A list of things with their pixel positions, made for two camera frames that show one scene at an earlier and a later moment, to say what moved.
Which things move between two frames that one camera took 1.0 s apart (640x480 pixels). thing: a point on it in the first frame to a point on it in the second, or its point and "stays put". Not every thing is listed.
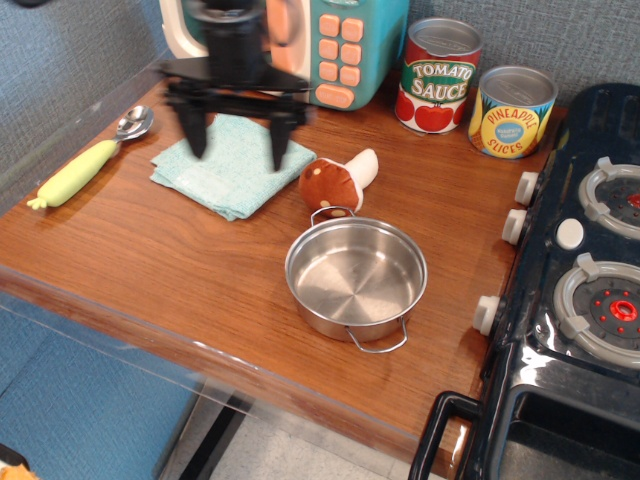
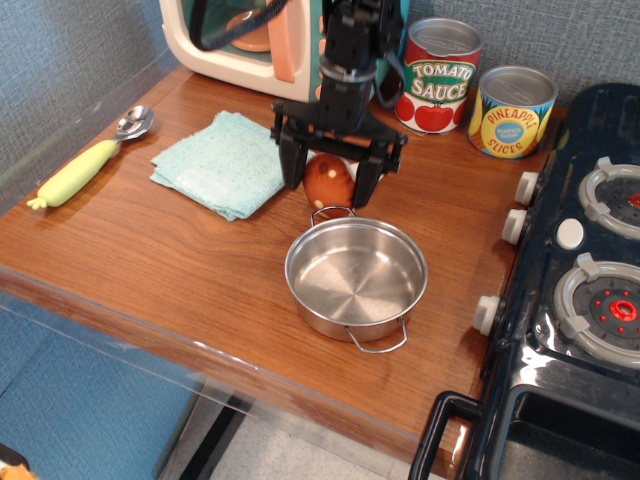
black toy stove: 560,395 stays put
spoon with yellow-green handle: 80,173 stays put
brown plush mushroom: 332,189 stays put
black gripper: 235,78 to 339,125
